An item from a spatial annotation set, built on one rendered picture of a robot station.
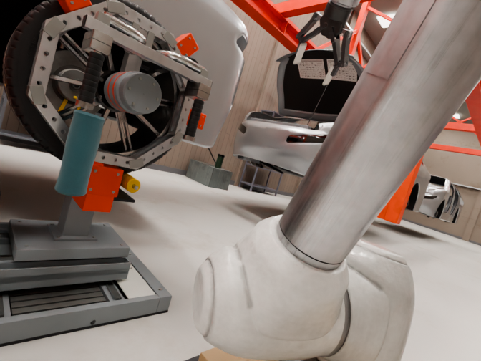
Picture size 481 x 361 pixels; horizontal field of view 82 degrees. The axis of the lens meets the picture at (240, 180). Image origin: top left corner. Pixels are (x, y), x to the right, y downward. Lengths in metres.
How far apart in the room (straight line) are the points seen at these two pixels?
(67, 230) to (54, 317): 0.34
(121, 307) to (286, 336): 0.92
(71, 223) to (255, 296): 1.05
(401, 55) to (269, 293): 0.29
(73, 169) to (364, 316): 0.85
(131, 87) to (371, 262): 0.81
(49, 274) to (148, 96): 0.74
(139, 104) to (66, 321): 0.77
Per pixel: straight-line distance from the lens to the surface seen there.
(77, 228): 1.35
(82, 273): 1.30
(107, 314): 1.24
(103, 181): 1.13
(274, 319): 0.39
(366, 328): 0.51
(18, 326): 1.16
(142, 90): 0.99
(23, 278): 1.25
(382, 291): 0.52
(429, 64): 0.31
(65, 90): 1.63
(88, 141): 0.97
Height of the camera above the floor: 0.74
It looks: 4 degrees down
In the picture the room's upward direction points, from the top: 17 degrees clockwise
